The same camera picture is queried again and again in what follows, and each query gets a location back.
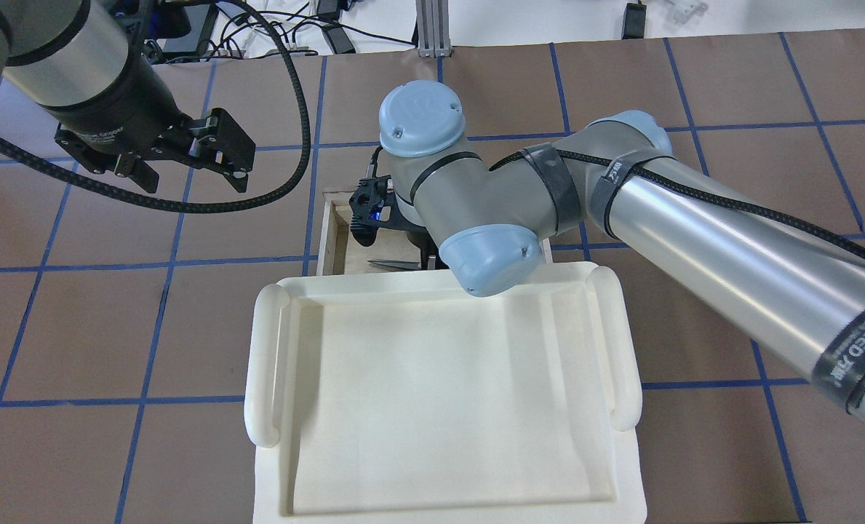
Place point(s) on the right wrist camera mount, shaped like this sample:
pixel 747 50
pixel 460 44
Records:
pixel 374 207

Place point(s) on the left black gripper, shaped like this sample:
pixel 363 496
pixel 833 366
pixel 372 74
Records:
pixel 121 97

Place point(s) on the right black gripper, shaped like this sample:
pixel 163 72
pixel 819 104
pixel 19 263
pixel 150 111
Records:
pixel 412 237

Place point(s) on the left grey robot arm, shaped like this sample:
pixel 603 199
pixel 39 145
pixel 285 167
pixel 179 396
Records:
pixel 60 53

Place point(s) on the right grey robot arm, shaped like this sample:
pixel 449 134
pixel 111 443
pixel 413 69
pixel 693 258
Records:
pixel 794 287

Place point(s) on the orange grey scissors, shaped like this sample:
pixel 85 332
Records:
pixel 396 265

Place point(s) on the wooden drawer with white handle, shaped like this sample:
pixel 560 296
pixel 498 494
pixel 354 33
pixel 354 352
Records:
pixel 339 253

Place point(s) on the white plastic tray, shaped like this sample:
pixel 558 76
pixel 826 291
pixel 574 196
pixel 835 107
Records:
pixel 399 398

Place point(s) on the aluminium frame post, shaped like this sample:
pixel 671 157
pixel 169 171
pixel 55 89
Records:
pixel 432 29

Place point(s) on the black power adapter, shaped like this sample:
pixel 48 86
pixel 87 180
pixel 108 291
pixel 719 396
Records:
pixel 633 20

